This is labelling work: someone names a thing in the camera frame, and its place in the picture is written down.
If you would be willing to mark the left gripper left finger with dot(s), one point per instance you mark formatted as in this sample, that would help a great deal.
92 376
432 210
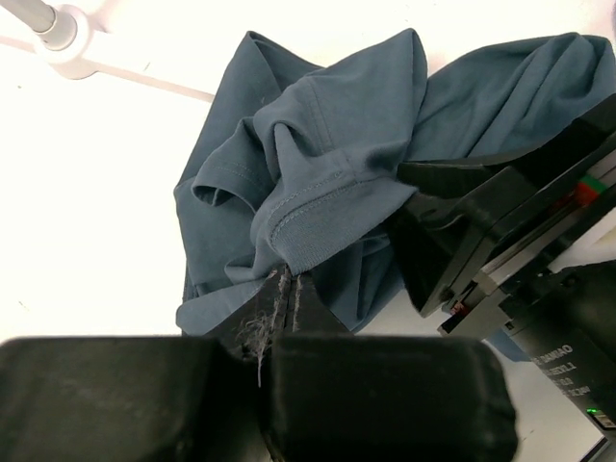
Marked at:
157 398

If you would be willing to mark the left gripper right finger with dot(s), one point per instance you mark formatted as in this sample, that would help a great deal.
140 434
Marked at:
334 396

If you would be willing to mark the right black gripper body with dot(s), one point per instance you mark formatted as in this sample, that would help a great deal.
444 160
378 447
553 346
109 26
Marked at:
553 291

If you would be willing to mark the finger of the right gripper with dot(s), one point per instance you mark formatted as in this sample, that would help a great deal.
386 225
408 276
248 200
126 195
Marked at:
498 176
432 239

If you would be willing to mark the blue t shirt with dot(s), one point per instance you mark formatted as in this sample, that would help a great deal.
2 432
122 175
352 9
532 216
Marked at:
296 163

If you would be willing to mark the white clothes rack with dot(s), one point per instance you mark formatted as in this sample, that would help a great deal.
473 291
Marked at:
76 46

